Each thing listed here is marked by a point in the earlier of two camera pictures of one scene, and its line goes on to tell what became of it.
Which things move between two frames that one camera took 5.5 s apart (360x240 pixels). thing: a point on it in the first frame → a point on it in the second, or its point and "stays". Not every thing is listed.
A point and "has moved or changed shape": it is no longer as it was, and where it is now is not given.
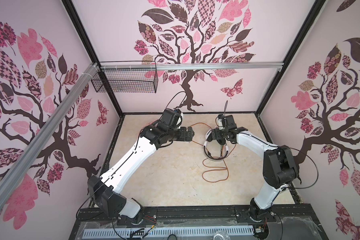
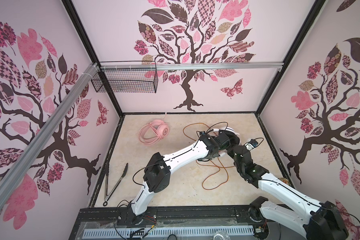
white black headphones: [208, 136] has moved or changed shape
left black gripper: [185, 133] → [231, 139]
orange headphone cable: [221, 169] has moved or changed shape
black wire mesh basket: [128, 77] stays
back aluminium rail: [193, 66] stays
